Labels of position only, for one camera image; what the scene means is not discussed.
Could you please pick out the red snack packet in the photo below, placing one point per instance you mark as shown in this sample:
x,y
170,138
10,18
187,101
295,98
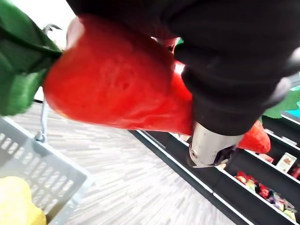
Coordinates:
x,y
296,172
243,178

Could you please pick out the grey plastic shopping basket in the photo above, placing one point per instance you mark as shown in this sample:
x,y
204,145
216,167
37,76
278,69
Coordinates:
x,y
42,168

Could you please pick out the colourful snack packet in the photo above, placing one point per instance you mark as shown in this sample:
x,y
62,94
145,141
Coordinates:
x,y
280,202

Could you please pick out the pink flat packet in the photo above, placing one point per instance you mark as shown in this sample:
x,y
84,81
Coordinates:
x,y
266,158

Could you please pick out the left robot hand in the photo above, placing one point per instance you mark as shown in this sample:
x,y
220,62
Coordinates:
x,y
222,70

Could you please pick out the white box brown print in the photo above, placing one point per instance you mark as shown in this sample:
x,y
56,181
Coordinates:
x,y
286,162

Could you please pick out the black shelf unit white rails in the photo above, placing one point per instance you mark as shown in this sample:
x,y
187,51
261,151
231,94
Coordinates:
x,y
234,187

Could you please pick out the yellow toy vegetable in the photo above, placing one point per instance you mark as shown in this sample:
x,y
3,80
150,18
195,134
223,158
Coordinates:
x,y
16,201

